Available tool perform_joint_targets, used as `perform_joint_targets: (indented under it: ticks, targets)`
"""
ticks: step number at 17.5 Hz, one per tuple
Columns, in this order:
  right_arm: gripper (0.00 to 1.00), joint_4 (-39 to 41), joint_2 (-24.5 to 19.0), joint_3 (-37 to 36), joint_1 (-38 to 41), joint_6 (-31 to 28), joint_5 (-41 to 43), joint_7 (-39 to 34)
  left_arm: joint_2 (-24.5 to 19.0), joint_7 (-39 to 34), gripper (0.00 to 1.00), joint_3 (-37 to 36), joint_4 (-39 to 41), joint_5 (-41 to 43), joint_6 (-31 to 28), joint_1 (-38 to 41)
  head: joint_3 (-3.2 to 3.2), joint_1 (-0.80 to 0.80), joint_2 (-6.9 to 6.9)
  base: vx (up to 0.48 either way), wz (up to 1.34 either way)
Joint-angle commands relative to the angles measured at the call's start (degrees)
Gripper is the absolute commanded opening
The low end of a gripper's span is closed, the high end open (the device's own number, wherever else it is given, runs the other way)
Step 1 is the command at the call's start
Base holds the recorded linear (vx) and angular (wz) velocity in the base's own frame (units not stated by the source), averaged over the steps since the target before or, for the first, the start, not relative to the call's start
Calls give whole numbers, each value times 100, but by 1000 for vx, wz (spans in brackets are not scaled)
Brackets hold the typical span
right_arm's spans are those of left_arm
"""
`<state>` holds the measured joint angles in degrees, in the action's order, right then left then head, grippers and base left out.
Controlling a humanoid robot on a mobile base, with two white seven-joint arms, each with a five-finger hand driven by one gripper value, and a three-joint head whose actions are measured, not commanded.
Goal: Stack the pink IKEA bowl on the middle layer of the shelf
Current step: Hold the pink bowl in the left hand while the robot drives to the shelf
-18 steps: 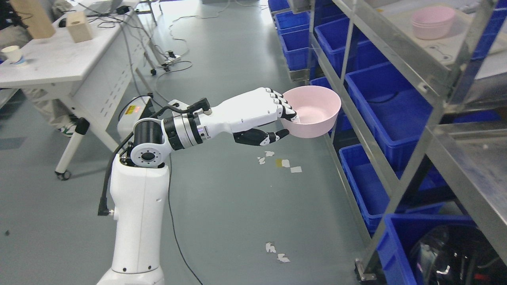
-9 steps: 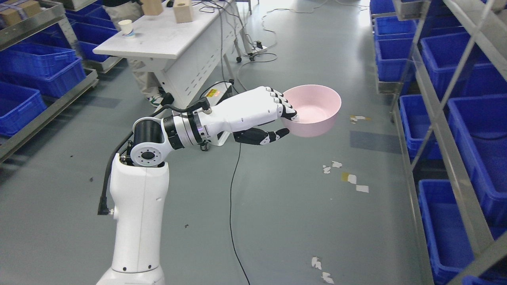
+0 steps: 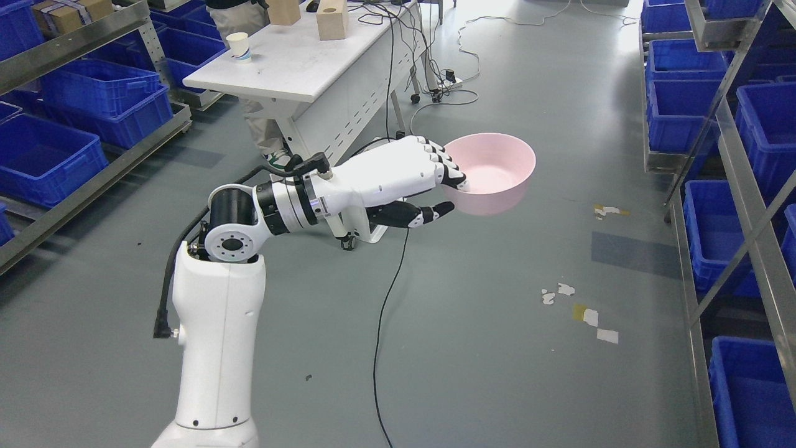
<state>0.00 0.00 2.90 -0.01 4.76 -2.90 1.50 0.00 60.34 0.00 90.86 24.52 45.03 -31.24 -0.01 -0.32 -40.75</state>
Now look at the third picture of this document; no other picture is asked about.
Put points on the white folding table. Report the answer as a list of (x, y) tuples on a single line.
[(321, 94)]

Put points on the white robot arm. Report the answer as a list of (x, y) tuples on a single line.
[(218, 290)]

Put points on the pink ikea bowl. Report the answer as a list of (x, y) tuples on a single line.
[(498, 169)]

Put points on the right steel crate rack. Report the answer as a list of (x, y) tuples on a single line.
[(719, 80)]

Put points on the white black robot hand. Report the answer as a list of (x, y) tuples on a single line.
[(379, 181)]

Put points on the steel crate rack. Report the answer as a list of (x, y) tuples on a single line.
[(58, 164), (719, 80)]

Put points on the wooden block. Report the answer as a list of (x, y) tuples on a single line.
[(332, 20)]

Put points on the left steel crate rack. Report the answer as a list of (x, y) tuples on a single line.
[(58, 164)]

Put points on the paper cup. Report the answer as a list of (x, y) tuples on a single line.
[(239, 46)]

